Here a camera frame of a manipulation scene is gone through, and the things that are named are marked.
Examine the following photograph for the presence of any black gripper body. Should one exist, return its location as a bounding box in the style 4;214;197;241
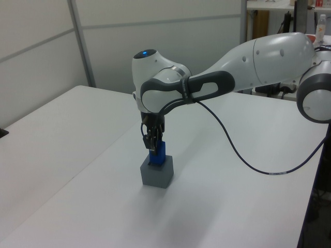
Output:
140;112;167;134

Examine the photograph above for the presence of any blue toy block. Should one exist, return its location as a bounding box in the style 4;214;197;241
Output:
149;141;167;166

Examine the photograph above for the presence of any grey hollow cuboid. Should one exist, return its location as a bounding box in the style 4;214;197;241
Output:
139;154;174;190

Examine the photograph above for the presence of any black power adapter box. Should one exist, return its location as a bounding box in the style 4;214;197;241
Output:
255;82;280;97

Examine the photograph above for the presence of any brown cardboard panel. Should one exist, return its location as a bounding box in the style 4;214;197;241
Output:
251;10;270;40

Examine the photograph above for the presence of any clear plastic bottle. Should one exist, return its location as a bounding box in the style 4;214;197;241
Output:
315;14;327;44

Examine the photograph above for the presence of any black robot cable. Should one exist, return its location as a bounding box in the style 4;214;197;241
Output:
158;96;331;177

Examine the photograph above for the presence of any grey partition post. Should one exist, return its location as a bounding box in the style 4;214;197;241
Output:
237;0;249;45
67;0;97;88

